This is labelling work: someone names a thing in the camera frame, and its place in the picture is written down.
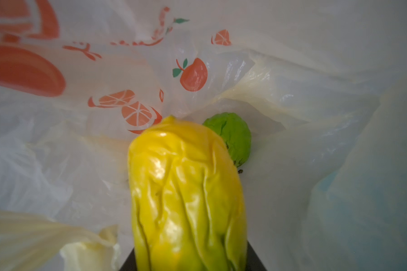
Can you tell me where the green guava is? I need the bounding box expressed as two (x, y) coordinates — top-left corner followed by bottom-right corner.
(203, 112), (252, 168)

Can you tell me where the yellow green mango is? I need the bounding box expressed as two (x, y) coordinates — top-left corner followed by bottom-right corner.
(128, 116), (248, 271)

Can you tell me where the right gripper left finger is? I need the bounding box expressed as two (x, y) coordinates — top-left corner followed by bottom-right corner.
(120, 249), (137, 271)

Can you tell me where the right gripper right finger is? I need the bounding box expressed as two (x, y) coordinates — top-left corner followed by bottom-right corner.
(245, 242), (267, 271)

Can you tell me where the cream plastic bag orange print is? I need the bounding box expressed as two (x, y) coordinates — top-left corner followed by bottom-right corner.
(0, 1), (407, 271)

